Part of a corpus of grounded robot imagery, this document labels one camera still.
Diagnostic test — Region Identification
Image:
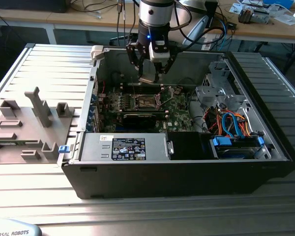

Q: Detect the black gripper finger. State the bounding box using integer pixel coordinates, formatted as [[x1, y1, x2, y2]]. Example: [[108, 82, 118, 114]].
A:
[[126, 43, 148, 79], [154, 56, 177, 83]]

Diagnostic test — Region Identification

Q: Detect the silver CPU green edge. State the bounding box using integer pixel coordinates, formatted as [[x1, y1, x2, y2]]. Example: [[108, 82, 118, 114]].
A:
[[138, 76, 156, 85]]

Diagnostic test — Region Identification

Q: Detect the metal socket cover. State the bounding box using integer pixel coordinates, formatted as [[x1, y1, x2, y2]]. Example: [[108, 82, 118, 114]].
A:
[[155, 85, 175, 109]]

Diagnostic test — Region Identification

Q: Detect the CPU socket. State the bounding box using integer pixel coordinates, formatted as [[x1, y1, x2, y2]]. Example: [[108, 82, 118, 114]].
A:
[[133, 94, 162, 111]]

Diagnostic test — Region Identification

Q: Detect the CPU cooler heatsink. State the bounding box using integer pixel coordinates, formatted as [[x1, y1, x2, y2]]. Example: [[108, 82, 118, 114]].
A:
[[237, 6, 271, 25]]

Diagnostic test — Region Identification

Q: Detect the beige case latch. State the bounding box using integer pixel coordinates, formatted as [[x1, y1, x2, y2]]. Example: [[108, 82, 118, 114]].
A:
[[90, 45, 107, 62]]

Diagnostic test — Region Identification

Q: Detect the small white device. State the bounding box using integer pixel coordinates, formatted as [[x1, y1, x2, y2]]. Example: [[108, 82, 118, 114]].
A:
[[201, 38, 214, 52]]

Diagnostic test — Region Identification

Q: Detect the metal drive cage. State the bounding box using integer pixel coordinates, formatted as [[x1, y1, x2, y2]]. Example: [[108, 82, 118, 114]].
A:
[[194, 60, 248, 110]]

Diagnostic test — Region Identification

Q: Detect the green motherboard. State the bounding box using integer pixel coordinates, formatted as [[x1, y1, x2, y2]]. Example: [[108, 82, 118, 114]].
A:
[[97, 85, 200, 133]]

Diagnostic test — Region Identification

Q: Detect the black graphics card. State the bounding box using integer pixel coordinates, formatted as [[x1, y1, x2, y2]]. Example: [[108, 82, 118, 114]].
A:
[[122, 112, 163, 130]]

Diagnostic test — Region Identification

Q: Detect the black rectangular device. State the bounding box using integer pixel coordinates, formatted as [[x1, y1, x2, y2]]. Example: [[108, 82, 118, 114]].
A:
[[205, 0, 219, 28]]

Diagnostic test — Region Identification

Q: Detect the wooden desk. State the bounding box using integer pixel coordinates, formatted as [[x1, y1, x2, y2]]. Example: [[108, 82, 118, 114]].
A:
[[0, 0, 141, 46], [201, 0, 295, 45]]

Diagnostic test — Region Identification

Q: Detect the black plastic shroud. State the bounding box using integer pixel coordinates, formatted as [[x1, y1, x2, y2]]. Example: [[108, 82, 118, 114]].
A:
[[167, 131, 213, 161]]

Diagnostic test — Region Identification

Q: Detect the printed paper sheet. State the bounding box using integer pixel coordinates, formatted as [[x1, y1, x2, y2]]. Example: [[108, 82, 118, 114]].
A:
[[229, 2, 245, 13]]

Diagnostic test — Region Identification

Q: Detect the hard disk in blue carrier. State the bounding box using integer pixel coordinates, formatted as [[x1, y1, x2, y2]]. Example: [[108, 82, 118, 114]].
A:
[[209, 135, 266, 160]]

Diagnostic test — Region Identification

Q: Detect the silver power supply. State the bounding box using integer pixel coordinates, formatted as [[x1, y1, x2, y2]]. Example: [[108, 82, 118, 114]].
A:
[[78, 132, 170, 162]]

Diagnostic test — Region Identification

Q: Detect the black PC case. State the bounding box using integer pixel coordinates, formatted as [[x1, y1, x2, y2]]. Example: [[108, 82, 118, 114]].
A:
[[60, 45, 295, 200]]

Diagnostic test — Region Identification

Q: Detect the black equipment box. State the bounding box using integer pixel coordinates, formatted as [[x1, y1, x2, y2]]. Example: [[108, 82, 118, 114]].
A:
[[0, 0, 67, 13]]

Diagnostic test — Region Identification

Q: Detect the clear plastic bag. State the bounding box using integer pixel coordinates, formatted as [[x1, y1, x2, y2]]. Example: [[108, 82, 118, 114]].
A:
[[270, 6, 295, 26]]

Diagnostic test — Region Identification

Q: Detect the blue box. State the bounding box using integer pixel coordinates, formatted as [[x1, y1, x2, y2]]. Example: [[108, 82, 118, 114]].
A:
[[263, 0, 295, 8]]

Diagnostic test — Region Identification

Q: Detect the grey parts rack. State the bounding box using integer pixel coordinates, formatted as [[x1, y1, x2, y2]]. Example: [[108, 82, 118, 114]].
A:
[[0, 86, 76, 165]]

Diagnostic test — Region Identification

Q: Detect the grey teach pendant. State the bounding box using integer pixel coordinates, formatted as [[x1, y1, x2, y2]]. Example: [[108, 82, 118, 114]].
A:
[[0, 218, 43, 236]]

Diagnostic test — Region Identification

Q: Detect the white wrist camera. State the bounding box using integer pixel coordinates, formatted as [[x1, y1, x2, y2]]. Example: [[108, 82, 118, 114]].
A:
[[148, 41, 170, 62]]

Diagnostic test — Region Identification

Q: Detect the hanging black cable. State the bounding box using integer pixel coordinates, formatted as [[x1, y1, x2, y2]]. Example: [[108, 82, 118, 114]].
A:
[[116, 0, 128, 47]]

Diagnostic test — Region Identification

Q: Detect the thin red wire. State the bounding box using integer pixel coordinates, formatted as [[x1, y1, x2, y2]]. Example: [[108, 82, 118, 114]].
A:
[[98, 80, 107, 97]]

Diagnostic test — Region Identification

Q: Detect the black camera cable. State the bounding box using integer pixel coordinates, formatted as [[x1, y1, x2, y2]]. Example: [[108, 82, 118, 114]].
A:
[[168, 0, 227, 53]]

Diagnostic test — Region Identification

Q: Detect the blue network cable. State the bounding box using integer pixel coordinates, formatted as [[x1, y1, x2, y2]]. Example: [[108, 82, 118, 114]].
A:
[[218, 19, 234, 51]]

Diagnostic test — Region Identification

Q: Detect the silver metal handle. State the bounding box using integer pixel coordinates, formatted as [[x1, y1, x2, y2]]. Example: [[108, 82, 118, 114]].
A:
[[165, 139, 175, 155]]

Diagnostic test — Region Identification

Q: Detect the blue data wire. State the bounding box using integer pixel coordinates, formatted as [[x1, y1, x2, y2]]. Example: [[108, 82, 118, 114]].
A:
[[221, 112, 242, 139]]

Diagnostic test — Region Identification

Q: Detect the orange wire bundle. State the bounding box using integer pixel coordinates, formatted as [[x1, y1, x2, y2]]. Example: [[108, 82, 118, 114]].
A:
[[206, 111, 251, 135]]

